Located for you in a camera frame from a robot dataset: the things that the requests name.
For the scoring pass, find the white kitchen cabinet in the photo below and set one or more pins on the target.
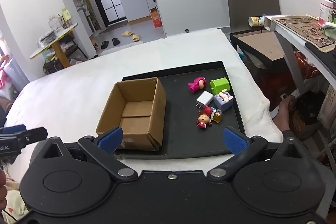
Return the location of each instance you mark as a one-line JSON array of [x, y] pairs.
[[136, 1]]

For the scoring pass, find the white green packet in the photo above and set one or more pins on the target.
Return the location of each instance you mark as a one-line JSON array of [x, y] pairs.
[[329, 28]]

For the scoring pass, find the red dress doll figurine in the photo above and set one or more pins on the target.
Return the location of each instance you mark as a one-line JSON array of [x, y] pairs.
[[204, 119]]

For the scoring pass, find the white pink pill bottle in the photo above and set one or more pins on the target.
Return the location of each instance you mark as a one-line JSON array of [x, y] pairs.
[[325, 11]]

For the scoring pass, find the person's left hand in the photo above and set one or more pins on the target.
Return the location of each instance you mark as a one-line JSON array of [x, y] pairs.
[[2, 190]]

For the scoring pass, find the black tray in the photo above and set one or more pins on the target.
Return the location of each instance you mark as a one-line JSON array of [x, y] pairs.
[[181, 129]]

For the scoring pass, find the purple cube rabbit toy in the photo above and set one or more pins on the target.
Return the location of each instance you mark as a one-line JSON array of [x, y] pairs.
[[223, 104]]

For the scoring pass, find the pink doll toy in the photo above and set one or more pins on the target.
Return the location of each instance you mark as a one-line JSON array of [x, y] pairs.
[[195, 85]]

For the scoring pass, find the small yellow perfume bottle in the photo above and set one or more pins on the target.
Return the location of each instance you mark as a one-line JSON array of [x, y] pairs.
[[217, 116]]

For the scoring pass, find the carved wooden board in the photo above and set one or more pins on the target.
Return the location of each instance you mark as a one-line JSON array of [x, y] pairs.
[[307, 27]]

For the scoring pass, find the yellow slipper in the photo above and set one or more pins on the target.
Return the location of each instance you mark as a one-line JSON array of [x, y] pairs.
[[127, 33], [136, 38]]

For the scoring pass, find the green cube toy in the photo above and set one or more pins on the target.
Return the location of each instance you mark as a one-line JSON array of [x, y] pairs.
[[219, 85]]

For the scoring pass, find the black slipper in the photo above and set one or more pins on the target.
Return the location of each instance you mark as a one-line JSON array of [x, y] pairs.
[[116, 41], [105, 44]]

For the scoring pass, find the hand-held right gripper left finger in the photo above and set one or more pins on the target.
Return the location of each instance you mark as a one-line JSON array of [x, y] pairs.
[[110, 138]]

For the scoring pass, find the pink cloth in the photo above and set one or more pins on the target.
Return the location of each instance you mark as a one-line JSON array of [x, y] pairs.
[[3, 74]]

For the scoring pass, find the yellow white snack can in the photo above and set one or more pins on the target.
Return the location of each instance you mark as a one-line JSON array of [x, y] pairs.
[[256, 21]]

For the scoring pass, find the black side table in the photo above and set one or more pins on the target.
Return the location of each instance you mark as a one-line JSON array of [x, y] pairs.
[[262, 45]]

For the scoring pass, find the white desk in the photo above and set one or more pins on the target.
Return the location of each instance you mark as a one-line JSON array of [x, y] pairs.
[[290, 35]]

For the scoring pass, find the orange cardboard box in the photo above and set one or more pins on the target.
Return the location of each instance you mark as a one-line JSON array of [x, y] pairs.
[[156, 18]]

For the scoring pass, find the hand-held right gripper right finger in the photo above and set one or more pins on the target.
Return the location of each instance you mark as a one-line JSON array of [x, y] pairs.
[[235, 140]]

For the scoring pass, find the plastic wrapped bundle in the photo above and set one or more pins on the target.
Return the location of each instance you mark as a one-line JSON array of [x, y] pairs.
[[47, 37]]

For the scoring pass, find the orange basket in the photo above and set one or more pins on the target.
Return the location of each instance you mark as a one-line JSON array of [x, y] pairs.
[[305, 66]]

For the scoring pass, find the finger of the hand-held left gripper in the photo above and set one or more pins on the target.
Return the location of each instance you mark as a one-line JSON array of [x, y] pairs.
[[34, 134]]

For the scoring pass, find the small red toy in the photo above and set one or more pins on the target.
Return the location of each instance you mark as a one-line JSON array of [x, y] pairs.
[[208, 110]]

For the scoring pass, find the yellow lid jar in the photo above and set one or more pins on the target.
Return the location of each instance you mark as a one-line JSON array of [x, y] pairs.
[[66, 16]]

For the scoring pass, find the white charger plug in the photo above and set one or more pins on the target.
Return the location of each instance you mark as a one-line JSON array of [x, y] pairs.
[[206, 98]]

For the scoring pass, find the clear glass jar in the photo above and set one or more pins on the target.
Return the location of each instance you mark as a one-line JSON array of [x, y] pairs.
[[55, 22]]

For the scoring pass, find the brown cardboard box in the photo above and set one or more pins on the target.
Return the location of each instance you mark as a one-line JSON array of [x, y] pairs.
[[136, 108]]

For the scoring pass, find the round wooden table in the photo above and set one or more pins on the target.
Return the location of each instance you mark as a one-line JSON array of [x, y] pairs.
[[59, 36]]

